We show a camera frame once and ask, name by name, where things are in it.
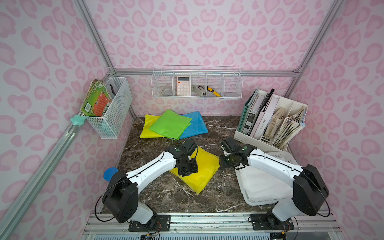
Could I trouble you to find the green raincoat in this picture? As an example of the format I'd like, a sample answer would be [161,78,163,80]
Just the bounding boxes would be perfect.
[150,110,192,140]

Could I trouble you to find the white raincoat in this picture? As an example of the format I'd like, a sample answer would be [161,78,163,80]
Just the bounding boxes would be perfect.
[235,164,295,202]

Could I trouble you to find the white perforated plastic basket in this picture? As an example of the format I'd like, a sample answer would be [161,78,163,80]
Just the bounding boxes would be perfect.
[234,150,301,207]

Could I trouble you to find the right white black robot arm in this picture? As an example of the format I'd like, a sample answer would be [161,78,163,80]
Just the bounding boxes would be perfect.
[220,137,330,226]

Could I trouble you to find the blue folded raincoat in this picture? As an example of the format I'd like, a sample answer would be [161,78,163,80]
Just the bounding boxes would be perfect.
[180,112,209,139]

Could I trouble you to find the lime yellow folded raincoat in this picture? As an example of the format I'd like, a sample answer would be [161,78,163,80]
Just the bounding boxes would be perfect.
[140,115,163,139]

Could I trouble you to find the white desktop file organizer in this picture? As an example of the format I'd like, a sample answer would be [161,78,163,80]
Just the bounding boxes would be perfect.
[234,89,308,152]

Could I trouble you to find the stack of beige papers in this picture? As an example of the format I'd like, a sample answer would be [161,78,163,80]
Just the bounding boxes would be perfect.
[262,106,307,151]

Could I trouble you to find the green file folder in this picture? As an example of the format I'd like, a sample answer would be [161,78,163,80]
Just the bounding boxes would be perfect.
[237,88,259,133]

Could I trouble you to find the grey stapler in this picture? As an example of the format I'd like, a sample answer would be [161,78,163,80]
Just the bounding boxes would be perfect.
[192,85,207,97]

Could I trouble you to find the yellow black utility knife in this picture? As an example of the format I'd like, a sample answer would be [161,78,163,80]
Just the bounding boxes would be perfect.
[207,86,221,98]

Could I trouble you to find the pink white calculator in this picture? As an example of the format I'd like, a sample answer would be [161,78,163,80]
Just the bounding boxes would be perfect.
[176,76,191,97]

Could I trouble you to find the blue lidded jar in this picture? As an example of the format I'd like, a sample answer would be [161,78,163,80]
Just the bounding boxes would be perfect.
[103,167,119,182]

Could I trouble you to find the green red booklet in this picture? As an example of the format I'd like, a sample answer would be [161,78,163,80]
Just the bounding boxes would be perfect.
[81,80,113,117]

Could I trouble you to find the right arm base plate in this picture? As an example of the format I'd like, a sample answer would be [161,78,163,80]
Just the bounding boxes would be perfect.
[248,214,295,232]

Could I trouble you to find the white wire wall shelf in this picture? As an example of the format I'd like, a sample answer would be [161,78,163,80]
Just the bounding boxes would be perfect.
[151,66,243,99]

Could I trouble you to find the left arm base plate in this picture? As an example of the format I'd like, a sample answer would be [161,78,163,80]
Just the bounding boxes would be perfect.
[129,215,171,232]

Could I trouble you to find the white mesh wall basket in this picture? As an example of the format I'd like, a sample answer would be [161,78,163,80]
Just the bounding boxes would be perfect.
[87,77,133,140]

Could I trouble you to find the mint green wall hook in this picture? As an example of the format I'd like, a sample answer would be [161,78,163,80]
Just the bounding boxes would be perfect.
[70,115,88,126]

